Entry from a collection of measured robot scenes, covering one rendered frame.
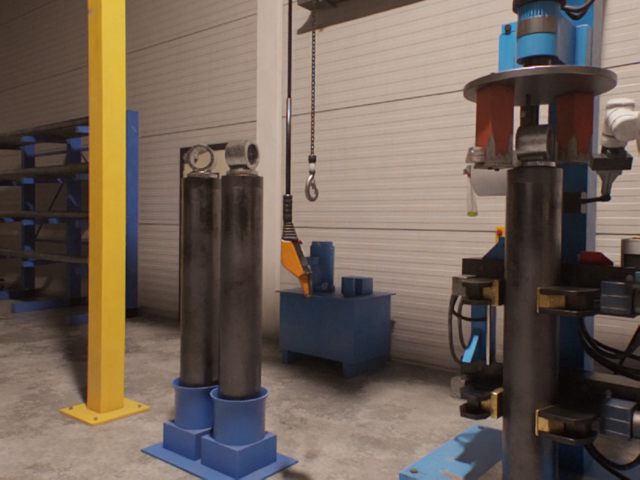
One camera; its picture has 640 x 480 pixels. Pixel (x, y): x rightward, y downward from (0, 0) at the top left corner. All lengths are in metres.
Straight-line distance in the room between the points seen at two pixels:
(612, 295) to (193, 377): 2.03
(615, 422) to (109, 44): 3.39
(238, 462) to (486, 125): 1.90
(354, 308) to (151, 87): 4.55
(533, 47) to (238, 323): 1.79
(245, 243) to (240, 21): 4.31
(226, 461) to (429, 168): 3.01
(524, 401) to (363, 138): 3.42
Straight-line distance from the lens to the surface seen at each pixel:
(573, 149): 2.58
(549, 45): 2.54
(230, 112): 6.66
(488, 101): 2.39
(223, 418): 2.96
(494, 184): 3.42
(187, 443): 3.21
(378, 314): 4.82
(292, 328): 4.96
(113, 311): 3.90
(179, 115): 7.39
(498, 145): 2.36
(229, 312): 2.86
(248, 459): 2.99
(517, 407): 2.52
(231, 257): 2.82
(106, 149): 3.85
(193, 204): 3.05
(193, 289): 3.07
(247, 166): 2.86
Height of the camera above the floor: 1.25
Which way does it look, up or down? 1 degrees down
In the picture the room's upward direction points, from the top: 1 degrees clockwise
